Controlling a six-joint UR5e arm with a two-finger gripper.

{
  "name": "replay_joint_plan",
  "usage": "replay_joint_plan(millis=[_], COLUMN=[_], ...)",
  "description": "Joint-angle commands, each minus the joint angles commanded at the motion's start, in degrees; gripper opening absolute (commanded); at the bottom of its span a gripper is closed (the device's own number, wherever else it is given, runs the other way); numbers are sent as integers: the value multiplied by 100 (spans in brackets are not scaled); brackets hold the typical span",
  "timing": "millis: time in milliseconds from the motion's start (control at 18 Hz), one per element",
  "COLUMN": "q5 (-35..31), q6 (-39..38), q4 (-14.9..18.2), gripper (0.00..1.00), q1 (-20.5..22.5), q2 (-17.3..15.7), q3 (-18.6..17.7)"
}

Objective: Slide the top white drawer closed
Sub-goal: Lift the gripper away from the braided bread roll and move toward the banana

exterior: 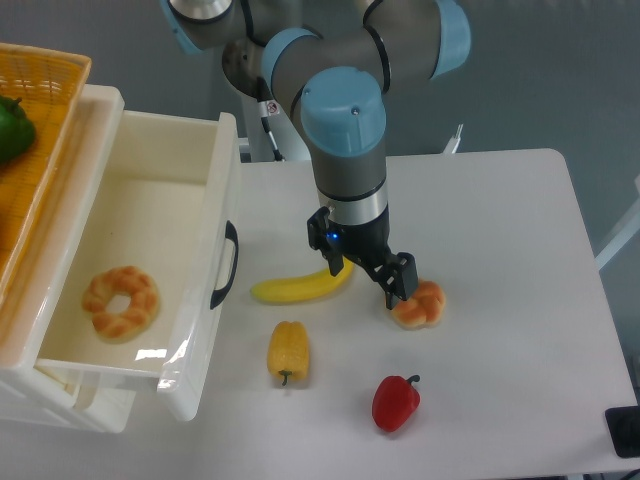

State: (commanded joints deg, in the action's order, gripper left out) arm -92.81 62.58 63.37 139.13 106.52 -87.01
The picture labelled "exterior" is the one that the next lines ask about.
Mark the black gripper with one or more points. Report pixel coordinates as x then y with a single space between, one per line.
365 245

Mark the white top drawer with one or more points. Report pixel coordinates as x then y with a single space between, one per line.
168 189

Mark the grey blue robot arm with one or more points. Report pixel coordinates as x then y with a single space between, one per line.
333 93

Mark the white drawer cabinet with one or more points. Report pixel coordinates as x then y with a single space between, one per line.
42 316

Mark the yellow banana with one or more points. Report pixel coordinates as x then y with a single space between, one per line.
291 290

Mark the round knotted bread roll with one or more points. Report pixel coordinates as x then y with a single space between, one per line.
423 309

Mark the yellow bell pepper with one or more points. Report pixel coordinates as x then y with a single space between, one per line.
288 356

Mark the red bell pepper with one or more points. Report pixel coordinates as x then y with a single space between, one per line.
394 401

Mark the white clamp behind table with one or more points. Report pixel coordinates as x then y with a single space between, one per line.
453 143

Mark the black device at table edge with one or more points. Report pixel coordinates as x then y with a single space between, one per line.
623 426

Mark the orange woven basket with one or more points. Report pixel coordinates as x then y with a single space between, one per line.
47 85

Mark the green bell pepper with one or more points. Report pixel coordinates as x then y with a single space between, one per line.
17 130

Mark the black top drawer handle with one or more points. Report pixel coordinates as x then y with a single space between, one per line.
228 267

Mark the ring shaped braided bread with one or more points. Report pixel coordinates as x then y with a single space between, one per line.
121 302

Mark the white frame at right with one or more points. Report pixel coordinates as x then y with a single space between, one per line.
626 227

